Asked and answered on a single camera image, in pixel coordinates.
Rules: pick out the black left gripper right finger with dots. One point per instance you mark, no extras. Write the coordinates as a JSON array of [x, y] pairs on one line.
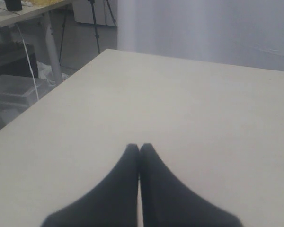
[[167, 202]]

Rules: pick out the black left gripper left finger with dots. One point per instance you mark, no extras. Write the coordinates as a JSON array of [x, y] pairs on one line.
[[112, 203]]

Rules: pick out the clear plastic storage box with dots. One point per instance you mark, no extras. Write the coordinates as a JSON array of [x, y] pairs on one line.
[[20, 93]]

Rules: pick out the black box under desk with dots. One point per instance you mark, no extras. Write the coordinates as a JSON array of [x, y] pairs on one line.
[[17, 59]]

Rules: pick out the white backdrop cloth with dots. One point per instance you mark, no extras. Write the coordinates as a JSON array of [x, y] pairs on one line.
[[238, 32]]

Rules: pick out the white side desk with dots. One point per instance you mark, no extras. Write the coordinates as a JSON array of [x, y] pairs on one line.
[[8, 18]]

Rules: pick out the black cylinder on desk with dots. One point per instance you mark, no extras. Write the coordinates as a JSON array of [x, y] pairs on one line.
[[13, 5]]

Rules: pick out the black camera tripod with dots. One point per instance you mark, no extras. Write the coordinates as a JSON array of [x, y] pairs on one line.
[[95, 24]]

